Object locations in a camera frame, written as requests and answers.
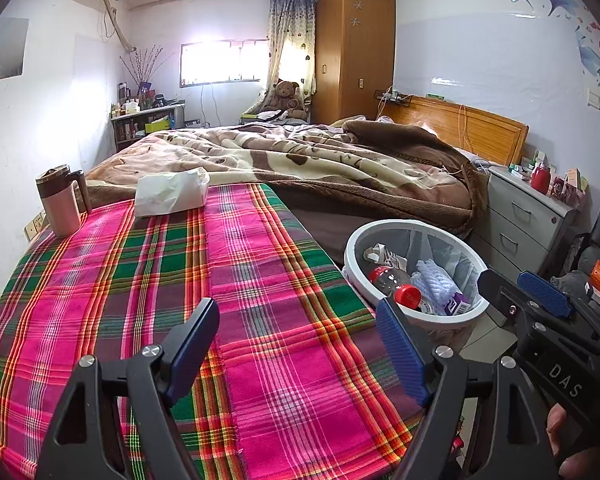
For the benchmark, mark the brown teddy bear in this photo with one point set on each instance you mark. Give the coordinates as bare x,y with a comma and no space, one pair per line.
285,95

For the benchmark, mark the grey nightstand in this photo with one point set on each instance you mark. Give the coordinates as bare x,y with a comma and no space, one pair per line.
520,210

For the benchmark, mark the pink mug with brown lid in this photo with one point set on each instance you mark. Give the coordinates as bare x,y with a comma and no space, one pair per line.
60,210

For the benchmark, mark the pink green plaid blanket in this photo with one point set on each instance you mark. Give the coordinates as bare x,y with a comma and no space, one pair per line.
280,360

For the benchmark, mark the row of bottles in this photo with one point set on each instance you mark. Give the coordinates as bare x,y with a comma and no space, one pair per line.
140,102

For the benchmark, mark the power strip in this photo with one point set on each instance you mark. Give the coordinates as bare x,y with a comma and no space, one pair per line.
392,97

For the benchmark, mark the plastic bottle with red cap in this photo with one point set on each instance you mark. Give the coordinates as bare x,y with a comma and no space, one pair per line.
390,280

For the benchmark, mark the dried branches in vase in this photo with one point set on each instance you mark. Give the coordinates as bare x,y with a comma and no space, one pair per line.
145,67

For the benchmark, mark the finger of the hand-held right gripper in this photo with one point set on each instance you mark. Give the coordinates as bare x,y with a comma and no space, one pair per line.
545,292
500,295

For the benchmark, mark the silver wall panel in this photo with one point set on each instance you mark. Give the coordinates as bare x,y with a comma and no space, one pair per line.
7,45

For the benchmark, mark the red jar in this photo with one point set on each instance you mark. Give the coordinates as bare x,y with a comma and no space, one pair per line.
541,180

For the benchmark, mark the window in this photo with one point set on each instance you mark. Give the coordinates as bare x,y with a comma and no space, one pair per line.
220,62

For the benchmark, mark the wall socket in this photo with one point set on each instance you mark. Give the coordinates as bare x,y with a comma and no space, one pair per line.
35,227

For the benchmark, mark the white round waste bin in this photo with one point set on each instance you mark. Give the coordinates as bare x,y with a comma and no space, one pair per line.
450,255

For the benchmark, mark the person's right hand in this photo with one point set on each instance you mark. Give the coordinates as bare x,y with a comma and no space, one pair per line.
560,435

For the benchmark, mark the small shelf unit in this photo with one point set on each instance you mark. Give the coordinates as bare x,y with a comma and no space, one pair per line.
145,127

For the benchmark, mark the cartoon wall stickers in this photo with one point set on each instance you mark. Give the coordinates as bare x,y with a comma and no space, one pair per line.
595,55

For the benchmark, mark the wall light switch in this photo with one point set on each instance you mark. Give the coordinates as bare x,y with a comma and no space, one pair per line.
595,98

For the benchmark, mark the lavender foam net sleeve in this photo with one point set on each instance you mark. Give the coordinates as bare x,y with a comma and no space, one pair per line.
435,280

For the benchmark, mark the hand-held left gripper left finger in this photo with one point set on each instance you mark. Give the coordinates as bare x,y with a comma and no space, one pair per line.
195,350

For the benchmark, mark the brown beige fleece blanket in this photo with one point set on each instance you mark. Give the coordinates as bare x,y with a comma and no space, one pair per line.
330,160

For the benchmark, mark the white purple toothpaste box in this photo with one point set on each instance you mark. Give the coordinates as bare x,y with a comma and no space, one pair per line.
457,304

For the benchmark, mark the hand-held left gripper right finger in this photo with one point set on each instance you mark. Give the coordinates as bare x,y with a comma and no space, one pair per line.
402,355

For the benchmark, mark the wooden headboard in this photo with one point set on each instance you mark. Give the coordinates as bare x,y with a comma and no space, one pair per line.
480,130

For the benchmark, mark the white tissue pack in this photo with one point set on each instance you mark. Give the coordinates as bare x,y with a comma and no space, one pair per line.
165,195

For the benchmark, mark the air conditioner pipe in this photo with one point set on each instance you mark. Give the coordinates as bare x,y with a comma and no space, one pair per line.
117,25

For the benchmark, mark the patterned curtain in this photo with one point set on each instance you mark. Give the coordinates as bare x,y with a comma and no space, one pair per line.
290,35

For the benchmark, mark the wooden wardrobe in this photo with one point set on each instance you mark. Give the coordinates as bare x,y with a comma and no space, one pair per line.
355,60

